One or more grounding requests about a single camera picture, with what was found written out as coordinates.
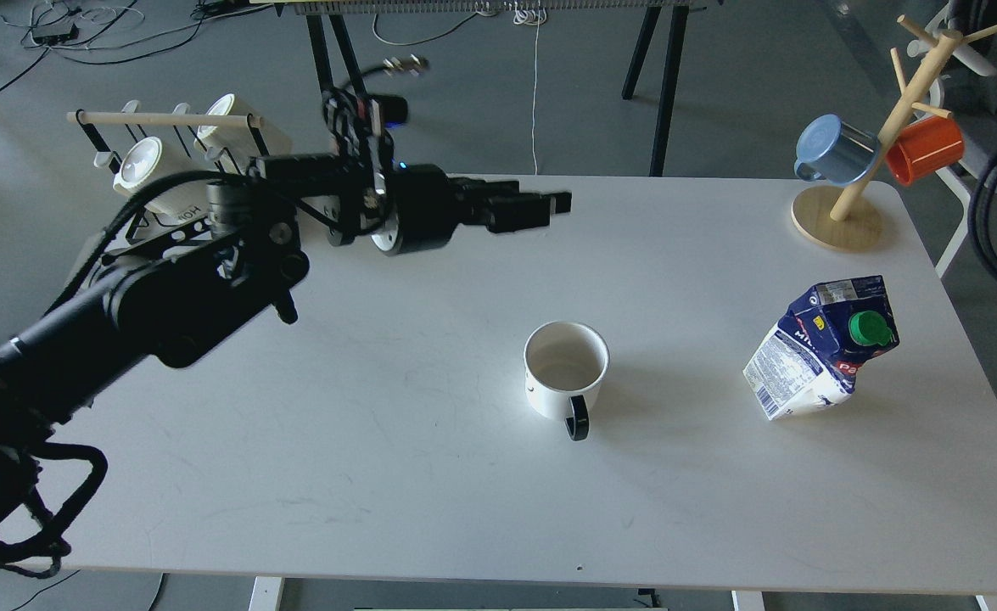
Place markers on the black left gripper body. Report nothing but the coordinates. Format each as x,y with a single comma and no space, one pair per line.
403,208

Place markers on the blue white milk carton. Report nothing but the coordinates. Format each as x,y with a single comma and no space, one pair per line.
809,360

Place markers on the white cup in rack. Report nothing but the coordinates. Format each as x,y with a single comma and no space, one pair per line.
150,159
237,145

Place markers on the black wire cup rack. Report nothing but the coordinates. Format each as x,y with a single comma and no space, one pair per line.
112,134

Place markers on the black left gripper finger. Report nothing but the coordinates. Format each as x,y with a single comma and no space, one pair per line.
515,212
469,189

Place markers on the white mug black handle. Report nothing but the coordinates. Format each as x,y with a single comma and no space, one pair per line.
565,364

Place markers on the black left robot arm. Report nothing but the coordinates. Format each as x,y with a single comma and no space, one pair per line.
191,259

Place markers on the wooden mug tree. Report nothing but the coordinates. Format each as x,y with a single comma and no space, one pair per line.
842,218

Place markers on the orange mug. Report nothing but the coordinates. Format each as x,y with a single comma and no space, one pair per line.
924,147

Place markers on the blue metallic mug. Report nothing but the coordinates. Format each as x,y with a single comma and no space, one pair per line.
831,149

